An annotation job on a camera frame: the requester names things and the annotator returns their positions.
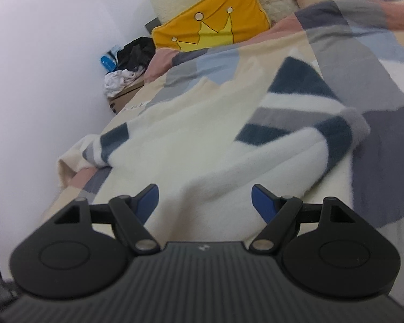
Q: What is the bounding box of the blue packet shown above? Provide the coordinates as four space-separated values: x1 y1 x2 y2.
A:
100 45 120 71

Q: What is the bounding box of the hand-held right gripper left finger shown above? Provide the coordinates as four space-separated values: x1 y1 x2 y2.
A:
54 184 160 254

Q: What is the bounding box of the yellow crown pillow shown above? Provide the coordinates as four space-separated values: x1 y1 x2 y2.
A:
151 0 273 52

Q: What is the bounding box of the white crumpled cloth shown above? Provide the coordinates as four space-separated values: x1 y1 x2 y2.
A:
104 67 145 99

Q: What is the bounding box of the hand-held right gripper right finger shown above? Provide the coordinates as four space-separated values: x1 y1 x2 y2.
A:
249 184 356 254

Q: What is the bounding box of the black cloth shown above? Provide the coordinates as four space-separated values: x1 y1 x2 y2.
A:
116 36 156 75

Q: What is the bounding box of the cream navy striped fleece blanket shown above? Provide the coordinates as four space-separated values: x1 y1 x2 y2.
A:
82 55 371 243

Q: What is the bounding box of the checkered patchwork quilt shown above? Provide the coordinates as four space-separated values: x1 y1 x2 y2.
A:
44 0 404 307

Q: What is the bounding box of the cardboard box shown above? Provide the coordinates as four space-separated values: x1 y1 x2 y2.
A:
108 80 145 115

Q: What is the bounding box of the dark wall socket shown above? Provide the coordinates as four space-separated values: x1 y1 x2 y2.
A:
144 17 162 33

